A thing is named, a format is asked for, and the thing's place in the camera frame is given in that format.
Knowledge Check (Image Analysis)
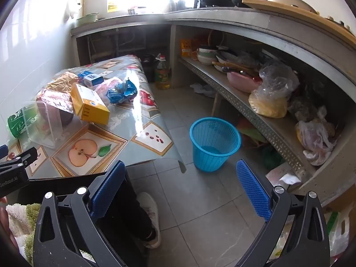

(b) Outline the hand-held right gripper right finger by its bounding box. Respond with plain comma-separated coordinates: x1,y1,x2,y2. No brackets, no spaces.
235,159,331,267

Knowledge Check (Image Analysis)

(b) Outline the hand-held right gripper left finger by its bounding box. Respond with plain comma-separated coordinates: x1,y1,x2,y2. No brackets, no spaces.
33,160,128,267

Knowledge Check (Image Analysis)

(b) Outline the green plastic bottle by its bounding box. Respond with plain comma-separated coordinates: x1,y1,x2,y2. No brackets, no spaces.
7,107,36,139

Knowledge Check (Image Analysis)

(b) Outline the clear plastic container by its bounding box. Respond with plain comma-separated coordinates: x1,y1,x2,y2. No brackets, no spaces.
22,101,75,148

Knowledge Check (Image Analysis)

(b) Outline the blue plastic basket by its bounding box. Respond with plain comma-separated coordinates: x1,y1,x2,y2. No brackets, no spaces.
190,117,241,172

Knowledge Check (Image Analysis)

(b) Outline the brown paper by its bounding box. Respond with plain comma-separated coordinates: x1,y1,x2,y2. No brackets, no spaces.
46,72,80,93

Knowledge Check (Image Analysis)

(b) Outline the blue white carton box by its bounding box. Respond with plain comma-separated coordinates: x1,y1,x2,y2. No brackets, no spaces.
77,72,105,88

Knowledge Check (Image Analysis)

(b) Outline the person's leg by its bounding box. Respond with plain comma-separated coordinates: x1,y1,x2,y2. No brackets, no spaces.
97,170,156,245

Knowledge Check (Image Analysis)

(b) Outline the white shoe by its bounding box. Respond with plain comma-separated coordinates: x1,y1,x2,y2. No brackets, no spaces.
138,192,162,249

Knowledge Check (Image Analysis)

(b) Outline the fruit print tablecloth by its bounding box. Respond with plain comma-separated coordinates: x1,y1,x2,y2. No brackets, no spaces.
6,55,187,180

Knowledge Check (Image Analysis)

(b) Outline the pinkish plastic bag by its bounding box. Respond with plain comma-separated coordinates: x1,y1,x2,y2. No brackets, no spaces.
295,107,338,166

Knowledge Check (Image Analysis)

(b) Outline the yellow filled plastic bag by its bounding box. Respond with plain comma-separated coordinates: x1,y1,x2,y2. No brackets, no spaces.
248,90,289,119

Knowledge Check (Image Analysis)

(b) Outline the yellow carton box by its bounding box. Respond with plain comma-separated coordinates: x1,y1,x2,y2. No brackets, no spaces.
70,83,111,125

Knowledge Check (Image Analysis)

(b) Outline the white plastic shopping bag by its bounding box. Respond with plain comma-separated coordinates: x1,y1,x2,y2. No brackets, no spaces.
327,208,351,260

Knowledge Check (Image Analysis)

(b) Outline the blue crumpled packet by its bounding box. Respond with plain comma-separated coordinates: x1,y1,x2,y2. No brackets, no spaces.
107,79,138,105

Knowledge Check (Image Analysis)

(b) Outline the pink mesh cloth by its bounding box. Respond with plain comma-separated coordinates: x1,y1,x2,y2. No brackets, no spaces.
95,77,124,101

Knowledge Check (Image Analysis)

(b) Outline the pink basin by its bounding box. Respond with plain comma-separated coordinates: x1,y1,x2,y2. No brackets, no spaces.
227,71,262,93

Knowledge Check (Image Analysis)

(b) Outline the white rag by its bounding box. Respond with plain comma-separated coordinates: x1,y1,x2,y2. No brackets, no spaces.
190,83,216,98

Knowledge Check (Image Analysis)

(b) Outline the clear plastic bag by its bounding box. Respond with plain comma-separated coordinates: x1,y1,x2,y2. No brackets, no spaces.
258,60,300,98

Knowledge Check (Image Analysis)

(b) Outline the cooking oil bottle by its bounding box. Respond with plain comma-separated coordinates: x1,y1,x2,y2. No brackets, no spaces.
155,53,171,90

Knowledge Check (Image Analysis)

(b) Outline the dark container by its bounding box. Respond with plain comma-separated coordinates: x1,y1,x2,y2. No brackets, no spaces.
142,54,156,83

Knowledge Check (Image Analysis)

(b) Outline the white plate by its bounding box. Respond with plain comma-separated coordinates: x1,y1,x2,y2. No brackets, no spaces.
215,51,237,65

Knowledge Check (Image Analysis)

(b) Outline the stack of bowls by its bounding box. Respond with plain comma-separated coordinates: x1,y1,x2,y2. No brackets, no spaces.
197,54,219,66

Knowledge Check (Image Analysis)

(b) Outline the green rimmed bowl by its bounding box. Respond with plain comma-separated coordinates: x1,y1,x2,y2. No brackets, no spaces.
198,47,220,57

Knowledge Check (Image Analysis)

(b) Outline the green basin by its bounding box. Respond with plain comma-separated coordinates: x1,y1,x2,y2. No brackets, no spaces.
76,12,99,26

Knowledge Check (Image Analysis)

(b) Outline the orange packet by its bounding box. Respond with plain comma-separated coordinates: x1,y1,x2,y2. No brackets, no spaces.
180,39,193,58

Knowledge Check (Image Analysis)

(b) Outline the concrete counter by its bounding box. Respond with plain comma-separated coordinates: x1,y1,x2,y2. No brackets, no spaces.
70,7,356,209

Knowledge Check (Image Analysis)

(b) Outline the wooden cutting board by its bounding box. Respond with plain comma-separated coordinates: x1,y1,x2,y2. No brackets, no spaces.
242,0,356,59

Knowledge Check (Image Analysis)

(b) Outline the white basin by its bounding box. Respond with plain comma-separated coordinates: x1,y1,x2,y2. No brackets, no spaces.
264,0,318,14

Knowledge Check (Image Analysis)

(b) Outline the black wok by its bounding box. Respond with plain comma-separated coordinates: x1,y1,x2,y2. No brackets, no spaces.
198,0,233,8

